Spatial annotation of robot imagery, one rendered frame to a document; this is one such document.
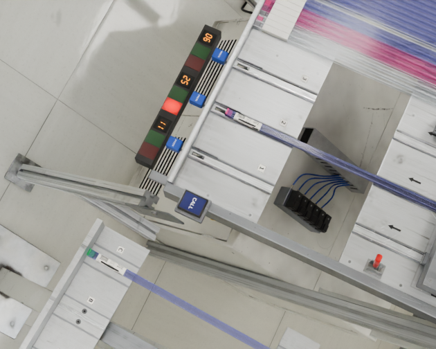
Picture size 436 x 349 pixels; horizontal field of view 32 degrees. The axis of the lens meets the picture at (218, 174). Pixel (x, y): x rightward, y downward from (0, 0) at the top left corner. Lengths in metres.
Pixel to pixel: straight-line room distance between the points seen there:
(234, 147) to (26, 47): 0.81
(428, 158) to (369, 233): 0.20
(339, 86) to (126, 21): 0.70
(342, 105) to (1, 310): 1.10
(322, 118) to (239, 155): 0.45
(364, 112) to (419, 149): 0.49
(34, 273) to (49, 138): 0.39
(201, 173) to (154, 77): 0.87
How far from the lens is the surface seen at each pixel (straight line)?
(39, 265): 2.23
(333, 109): 2.00
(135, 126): 2.34
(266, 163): 1.56
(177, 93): 1.62
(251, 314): 2.75
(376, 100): 2.12
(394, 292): 1.54
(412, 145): 1.62
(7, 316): 2.23
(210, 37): 1.67
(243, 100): 1.60
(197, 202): 1.49
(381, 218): 1.57
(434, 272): 1.51
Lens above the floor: 1.98
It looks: 51 degrees down
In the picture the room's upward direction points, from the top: 99 degrees clockwise
